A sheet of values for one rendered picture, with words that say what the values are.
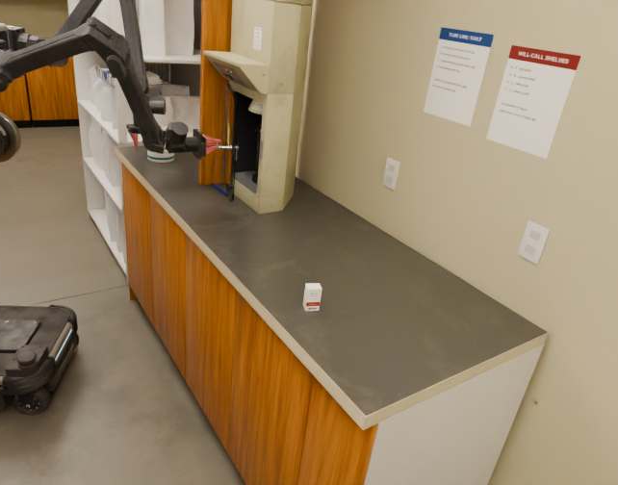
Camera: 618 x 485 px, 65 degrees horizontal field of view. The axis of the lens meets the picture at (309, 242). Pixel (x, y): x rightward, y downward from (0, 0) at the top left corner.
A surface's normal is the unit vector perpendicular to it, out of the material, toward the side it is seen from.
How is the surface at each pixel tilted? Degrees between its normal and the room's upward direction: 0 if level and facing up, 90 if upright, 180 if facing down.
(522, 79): 90
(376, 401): 0
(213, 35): 90
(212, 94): 90
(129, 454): 0
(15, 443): 0
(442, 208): 90
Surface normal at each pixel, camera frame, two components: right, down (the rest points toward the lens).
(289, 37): 0.55, 0.43
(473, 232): -0.83, 0.16
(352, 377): 0.11, -0.89
